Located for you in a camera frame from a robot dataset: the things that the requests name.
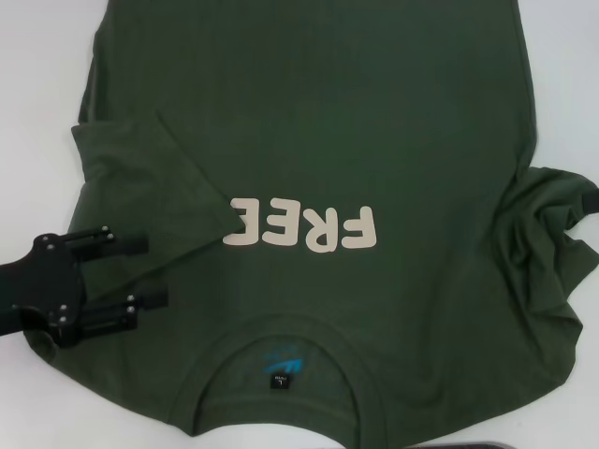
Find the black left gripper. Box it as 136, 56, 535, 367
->
0, 224, 169, 351

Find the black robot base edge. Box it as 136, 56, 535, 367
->
406, 442, 514, 449

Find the dark green FREE t-shirt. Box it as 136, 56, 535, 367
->
21, 0, 599, 439

